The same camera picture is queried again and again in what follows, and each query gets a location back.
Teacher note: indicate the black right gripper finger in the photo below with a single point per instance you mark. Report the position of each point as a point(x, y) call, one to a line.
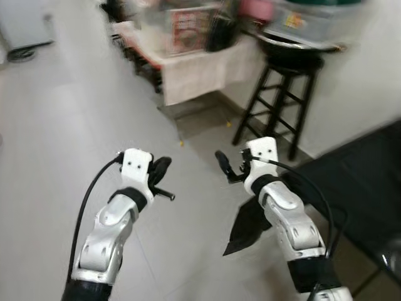
point(224, 164)

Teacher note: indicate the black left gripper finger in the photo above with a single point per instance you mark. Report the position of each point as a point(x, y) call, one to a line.
point(158, 168)
point(166, 168)

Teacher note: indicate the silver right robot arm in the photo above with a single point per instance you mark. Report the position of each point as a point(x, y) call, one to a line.
point(291, 226)

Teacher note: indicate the beige striped cloth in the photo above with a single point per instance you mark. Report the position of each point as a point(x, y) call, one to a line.
point(200, 75)

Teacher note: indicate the dark wooden side table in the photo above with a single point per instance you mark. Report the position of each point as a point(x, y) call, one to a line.
point(150, 75)

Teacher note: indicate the black wooden stool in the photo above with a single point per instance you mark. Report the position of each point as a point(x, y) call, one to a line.
point(294, 66)

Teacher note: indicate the black bag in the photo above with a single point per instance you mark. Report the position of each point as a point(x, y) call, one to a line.
point(222, 34)

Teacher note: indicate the red printed box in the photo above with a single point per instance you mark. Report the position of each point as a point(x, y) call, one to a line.
point(188, 31)

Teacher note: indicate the pink object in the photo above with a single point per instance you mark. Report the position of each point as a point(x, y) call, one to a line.
point(254, 7)

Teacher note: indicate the white floor appliance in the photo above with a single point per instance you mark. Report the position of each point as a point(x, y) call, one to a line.
point(25, 22)

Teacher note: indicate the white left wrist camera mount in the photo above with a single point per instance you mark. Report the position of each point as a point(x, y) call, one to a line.
point(135, 164)

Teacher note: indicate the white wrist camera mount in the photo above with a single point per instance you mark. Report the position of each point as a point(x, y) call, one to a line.
point(260, 150)
point(135, 164)

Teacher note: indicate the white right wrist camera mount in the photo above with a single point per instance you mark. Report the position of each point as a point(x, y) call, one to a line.
point(260, 150)

